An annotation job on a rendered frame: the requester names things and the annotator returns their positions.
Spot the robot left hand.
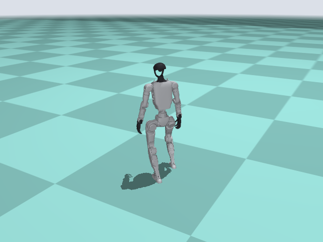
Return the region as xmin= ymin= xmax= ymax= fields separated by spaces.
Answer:
xmin=137 ymin=119 xmax=143 ymax=134

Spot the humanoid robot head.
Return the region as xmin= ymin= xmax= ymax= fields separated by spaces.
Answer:
xmin=153 ymin=63 xmax=166 ymax=83

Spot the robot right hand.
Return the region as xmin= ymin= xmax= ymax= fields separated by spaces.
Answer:
xmin=175 ymin=114 xmax=182 ymax=129

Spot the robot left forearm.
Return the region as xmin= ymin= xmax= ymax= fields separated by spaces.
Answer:
xmin=137 ymin=101 xmax=146 ymax=122

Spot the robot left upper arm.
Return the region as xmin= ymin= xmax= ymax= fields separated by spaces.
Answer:
xmin=142 ymin=83 xmax=153 ymax=108

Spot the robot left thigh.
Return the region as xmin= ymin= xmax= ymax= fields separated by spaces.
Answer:
xmin=145 ymin=119 xmax=157 ymax=155

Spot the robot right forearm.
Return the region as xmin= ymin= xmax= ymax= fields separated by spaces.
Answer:
xmin=175 ymin=101 xmax=182 ymax=117

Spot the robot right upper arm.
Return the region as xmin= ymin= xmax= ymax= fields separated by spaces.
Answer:
xmin=171 ymin=81 xmax=180 ymax=104

